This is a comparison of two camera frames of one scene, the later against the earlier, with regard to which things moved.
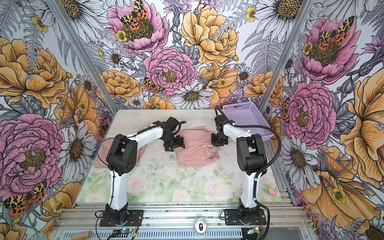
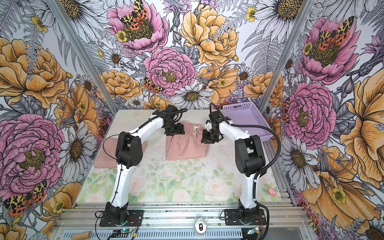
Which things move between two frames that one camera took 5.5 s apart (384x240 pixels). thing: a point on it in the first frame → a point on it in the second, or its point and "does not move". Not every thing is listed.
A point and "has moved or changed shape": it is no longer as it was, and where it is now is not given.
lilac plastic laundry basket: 246,114 does not move
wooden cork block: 81,235 does not move
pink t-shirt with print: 104,147 does not move
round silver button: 200,225 does not move
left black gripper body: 171,141 → 173,127
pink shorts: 199,149 has moved or changed shape
